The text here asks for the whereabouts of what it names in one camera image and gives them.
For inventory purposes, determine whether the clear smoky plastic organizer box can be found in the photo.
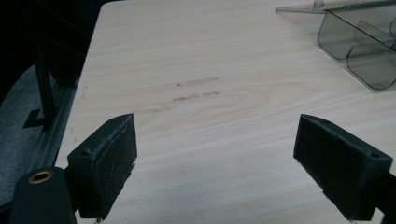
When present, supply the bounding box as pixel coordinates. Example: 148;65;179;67
276;0;396;91

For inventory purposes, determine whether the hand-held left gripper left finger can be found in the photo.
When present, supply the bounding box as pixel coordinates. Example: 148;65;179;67
66;113;138;220

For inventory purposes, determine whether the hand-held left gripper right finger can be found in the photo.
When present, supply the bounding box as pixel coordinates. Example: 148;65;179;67
292;113;394;222

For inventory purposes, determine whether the black metal stand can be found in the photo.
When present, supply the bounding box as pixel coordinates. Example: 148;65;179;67
21;43;78;175

